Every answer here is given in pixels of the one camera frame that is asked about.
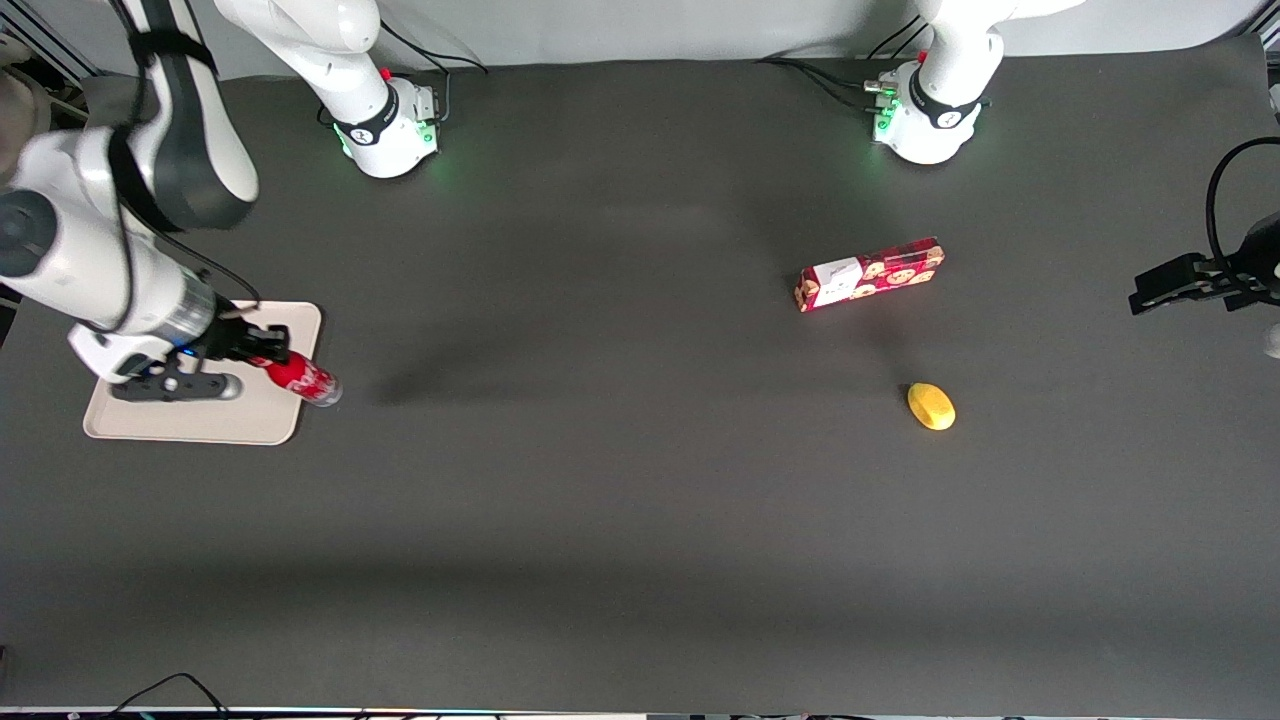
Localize white rectangular plastic tray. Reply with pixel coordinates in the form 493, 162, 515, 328
82, 300, 323, 446

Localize black cable at table edge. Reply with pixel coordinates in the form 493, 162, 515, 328
100, 672, 233, 720

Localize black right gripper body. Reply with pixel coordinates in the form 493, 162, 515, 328
186, 312, 251, 371

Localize black left base cables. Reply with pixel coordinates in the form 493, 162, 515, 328
758, 14, 926, 113

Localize red cookie box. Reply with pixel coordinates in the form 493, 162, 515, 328
795, 236, 947, 314

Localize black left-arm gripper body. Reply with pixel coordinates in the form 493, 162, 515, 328
1222, 212, 1280, 311

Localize black looped gripper cable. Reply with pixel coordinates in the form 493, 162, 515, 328
1204, 136, 1280, 271

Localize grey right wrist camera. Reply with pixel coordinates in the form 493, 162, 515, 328
110, 366, 244, 404

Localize aluminium frame post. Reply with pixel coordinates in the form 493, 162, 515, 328
0, 0, 91, 91

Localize red soda can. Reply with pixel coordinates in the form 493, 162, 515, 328
262, 352, 344, 408

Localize black right base cable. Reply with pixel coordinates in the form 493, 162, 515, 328
376, 18, 491, 123

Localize yellow lemon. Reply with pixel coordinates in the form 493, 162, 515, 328
906, 382, 957, 432

